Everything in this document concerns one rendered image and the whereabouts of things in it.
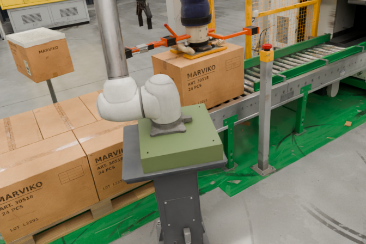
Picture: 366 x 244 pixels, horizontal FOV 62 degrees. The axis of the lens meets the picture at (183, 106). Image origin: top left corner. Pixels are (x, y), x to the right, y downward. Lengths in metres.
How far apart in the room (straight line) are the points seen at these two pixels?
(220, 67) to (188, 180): 0.98
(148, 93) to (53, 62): 2.03
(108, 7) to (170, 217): 1.15
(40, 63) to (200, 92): 1.71
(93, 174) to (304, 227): 1.41
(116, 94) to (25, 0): 7.94
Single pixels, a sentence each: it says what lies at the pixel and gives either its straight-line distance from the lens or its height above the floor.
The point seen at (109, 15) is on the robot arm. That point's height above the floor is 1.42.
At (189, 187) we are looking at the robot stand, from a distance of 1.71.
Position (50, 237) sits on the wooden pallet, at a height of 0.02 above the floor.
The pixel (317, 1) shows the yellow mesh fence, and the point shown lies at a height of 0.98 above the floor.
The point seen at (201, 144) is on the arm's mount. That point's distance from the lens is 1.44.
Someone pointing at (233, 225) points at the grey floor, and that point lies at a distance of 2.21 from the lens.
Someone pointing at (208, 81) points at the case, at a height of 0.77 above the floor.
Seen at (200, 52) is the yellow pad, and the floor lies 0.98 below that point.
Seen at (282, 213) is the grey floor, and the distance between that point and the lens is 2.31.
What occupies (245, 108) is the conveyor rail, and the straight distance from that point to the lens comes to 2.43.
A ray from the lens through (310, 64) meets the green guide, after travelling 3.06.
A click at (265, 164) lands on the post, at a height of 0.06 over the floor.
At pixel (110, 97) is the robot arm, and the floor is 1.08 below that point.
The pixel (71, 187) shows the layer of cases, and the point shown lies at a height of 0.36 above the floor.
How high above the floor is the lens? 1.65
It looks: 27 degrees down
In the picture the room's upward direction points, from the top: 6 degrees counter-clockwise
